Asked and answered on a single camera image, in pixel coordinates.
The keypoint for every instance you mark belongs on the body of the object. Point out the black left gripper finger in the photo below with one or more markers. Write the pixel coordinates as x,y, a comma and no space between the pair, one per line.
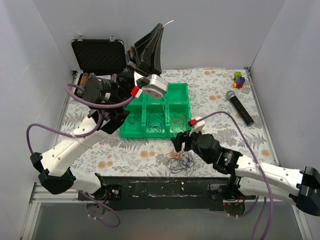
145,42
156,50

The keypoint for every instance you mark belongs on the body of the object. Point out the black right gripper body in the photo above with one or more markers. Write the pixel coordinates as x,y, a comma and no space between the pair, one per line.
186,140

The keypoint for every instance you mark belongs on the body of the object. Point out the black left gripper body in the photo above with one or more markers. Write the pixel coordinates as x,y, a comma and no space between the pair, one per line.
136,63

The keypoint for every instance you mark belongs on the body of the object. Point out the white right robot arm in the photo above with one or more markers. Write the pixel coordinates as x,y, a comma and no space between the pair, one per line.
247,176

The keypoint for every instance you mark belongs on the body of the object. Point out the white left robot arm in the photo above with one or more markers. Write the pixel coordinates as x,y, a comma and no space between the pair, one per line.
115,77

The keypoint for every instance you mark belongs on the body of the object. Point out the green compartment tray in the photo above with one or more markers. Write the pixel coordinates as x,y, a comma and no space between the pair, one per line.
162,118

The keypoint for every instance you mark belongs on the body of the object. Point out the black poker chip case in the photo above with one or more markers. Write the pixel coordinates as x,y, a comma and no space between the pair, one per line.
100,57

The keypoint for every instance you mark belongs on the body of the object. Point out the floral patterned table mat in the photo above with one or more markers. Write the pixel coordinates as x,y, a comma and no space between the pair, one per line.
142,146

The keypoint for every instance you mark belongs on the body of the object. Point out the black microphone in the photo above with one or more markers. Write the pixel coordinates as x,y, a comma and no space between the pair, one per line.
231,96

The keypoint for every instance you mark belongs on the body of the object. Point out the colourful toy block figure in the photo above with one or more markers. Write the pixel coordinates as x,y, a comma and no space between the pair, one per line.
238,80

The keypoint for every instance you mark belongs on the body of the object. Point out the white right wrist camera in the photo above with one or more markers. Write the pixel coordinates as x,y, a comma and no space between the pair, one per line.
196,123

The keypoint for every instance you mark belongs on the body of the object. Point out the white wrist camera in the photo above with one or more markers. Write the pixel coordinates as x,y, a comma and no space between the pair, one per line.
196,123
152,85

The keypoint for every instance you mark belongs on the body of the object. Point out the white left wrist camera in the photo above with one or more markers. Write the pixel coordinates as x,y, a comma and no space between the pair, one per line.
152,85

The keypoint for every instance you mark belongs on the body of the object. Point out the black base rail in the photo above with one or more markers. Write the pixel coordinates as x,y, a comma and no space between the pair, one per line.
160,193

